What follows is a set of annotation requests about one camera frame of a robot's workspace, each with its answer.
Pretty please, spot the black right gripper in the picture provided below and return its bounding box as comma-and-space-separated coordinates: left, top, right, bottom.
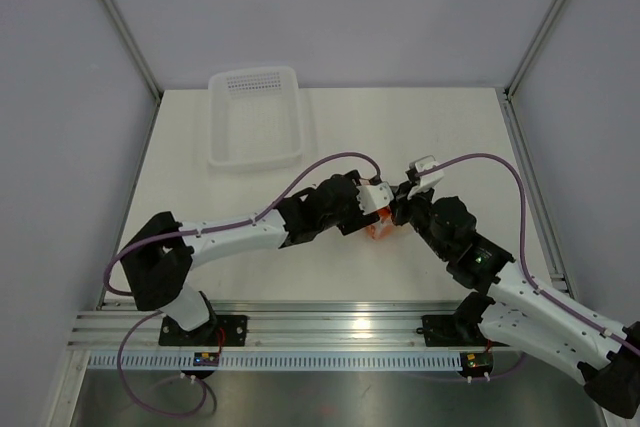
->
389, 181, 450, 260

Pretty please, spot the clear zip top bag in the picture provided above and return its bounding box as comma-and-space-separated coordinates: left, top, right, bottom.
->
362, 181, 395, 241

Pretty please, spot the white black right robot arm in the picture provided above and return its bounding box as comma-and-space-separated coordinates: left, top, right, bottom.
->
390, 182, 639, 419

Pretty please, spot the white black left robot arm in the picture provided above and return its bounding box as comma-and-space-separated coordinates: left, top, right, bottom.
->
120, 171, 393, 345

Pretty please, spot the white plastic perforated basket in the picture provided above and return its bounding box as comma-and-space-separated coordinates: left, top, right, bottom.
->
208, 66, 304, 172

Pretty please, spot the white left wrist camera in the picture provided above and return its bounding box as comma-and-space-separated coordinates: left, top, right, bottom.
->
356, 182, 394, 215

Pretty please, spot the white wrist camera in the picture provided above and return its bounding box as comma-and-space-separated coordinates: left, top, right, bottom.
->
406, 155, 444, 199
356, 182, 394, 215

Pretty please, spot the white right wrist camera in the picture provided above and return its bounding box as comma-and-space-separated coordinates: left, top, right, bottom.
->
406, 155, 444, 199

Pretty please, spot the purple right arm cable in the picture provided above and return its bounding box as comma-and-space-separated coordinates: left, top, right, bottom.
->
417, 152, 640, 353

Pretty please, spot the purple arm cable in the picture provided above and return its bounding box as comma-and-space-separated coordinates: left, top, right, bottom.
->
417, 152, 640, 353
102, 150, 384, 298

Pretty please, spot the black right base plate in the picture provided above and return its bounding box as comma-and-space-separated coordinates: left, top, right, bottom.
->
417, 314, 489, 347

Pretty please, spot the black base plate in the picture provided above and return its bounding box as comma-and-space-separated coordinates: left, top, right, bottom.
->
417, 314, 489, 347
158, 314, 249, 347

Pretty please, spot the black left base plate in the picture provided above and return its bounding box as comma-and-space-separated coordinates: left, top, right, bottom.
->
158, 314, 249, 347

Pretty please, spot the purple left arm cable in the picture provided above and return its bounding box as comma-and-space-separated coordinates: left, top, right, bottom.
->
102, 150, 384, 298

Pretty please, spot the aluminium mounting rail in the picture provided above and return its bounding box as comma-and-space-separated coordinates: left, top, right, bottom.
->
67, 301, 459, 352

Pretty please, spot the aluminium frame post left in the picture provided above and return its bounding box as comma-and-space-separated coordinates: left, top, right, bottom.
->
98, 0, 164, 105

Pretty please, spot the aluminium frame post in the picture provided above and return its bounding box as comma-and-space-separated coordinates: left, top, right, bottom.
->
98, 0, 164, 105
504, 0, 570, 102

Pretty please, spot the white slotted cable duct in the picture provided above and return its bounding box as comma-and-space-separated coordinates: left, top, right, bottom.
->
89, 350, 462, 372

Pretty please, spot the aluminium frame post right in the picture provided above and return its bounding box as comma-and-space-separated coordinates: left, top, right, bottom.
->
504, 0, 570, 102

